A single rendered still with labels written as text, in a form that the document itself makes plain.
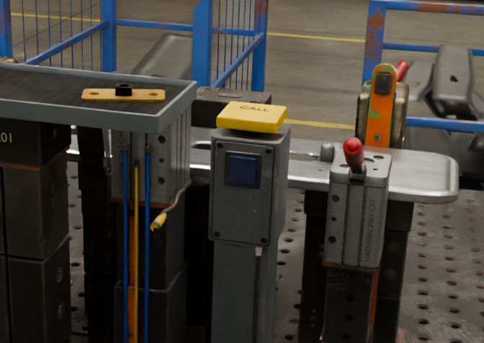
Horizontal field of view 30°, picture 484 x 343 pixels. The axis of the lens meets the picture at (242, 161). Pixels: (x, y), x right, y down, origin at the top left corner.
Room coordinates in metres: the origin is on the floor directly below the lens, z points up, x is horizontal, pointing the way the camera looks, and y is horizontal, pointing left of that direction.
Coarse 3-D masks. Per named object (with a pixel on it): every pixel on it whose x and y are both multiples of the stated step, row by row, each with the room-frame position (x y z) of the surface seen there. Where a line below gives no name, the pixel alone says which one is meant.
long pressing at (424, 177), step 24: (72, 144) 1.20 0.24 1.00; (192, 144) 1.22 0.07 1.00; (312, 144) 1.24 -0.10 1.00; (336, 144) 1.25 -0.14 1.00; (192, 168) 1.12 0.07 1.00; (312, 168) 1.14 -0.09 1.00; (408, 168) 1.16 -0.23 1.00; (432, 168) 1.16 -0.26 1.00; (456, 168) 1.17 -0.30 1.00; (408, 192) 1.07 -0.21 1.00; (432, 192) 1.06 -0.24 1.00; (456, 192) 1.08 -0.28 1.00
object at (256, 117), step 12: (228, 108) 0.87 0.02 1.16; (240, 108) 0.87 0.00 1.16; (252, 108) 0.87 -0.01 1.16; (264, 108) 0.87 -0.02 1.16; (276, 108) 0.87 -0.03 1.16; (216, 120) 0.84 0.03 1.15; (228, 120) 0.84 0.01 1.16; (240, 120) 0.83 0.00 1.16; (252, 120) 0.83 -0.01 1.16; (264, 120) 0.83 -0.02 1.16; (276, 120) 0.83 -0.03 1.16; (252, 132) 0.85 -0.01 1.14; (264, 132) 0.83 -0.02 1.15; (276, 132) 0.83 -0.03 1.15
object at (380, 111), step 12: (372, 72) 1.30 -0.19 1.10; (384, 72) 1.30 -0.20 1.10; (396, 72) 1.30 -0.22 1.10; (372, 84) 1.30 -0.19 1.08; (384, 84) 1.29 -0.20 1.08; (372, 96) 1.30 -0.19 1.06; (384, 96) 1.29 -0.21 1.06; (372, 108) 1.29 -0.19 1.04; (384, 108) 1.29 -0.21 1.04; (372, 120) 1.29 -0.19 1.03; (384, 120) 1.28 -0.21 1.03; (372, 132) 1.28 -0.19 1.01; (384, 132) 1.28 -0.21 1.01; (372, 144) 1.28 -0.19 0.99; (384, 144) 1.28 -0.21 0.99
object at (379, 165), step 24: (336, 168) 0.98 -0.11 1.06; (384, 168) 0.99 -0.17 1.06; (336, 192) 0.97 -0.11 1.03; (360, 192) 0.96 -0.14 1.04; (384, 192) 0.96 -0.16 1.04; (336, 216) 0.97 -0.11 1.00; (360, 216) 0.96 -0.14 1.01; (384, 216) 0.99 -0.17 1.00; (336, 240) 0.97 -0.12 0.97; (360, 240) 0.97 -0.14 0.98; (336, 264) 0.97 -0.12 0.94; (360, 264) 0.96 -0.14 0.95; (336, 288) 0.98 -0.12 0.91; (360, 288) 0.97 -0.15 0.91; (336, 312) 0.98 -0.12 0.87; (360, 312) 0.97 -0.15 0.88; (336, 336) 0.98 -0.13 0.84; (360, 336) 0.97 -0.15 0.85
